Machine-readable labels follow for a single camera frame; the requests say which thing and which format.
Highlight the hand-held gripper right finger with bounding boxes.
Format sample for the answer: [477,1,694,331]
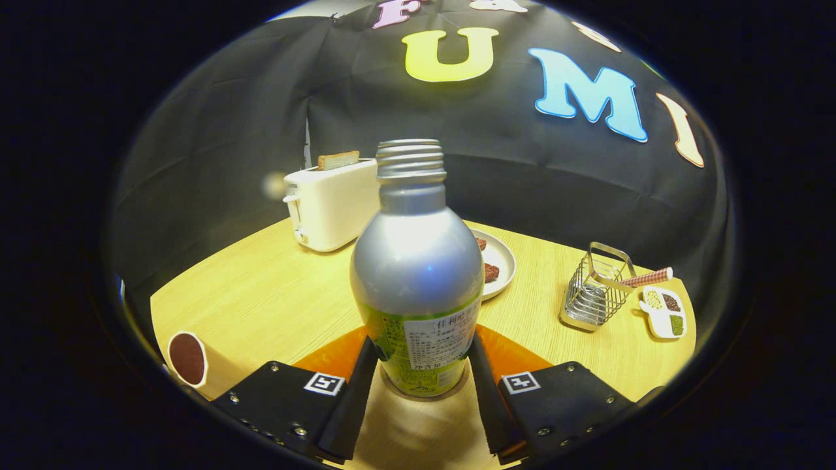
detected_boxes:
[466,324,665,466]

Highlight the red striped stick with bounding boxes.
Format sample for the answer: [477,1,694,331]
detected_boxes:
[620,267,673,289]

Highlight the toast slice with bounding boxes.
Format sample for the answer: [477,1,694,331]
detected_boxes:
[317,151,361,172]

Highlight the white toaster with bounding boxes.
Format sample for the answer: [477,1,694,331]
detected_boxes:
[283,159,381,253]

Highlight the metal wire basket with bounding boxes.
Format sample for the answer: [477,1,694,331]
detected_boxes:
[560,242,637,332]

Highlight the beige cup with wooden handle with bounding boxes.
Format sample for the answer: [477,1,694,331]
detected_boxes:
[167,332,275,401]

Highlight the silver bottle with green label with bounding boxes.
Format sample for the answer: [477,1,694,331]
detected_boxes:
[350,139,485,398]

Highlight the white plate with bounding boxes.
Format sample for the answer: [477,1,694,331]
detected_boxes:
[472,228,517,301]

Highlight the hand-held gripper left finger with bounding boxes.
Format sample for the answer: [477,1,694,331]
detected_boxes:
[212,325,380,465]

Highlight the wooden table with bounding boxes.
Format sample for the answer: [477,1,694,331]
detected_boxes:
[150,219,697,470]

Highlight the white divided condiment dish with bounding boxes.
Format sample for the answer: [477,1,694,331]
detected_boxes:
[639,286,688,339]

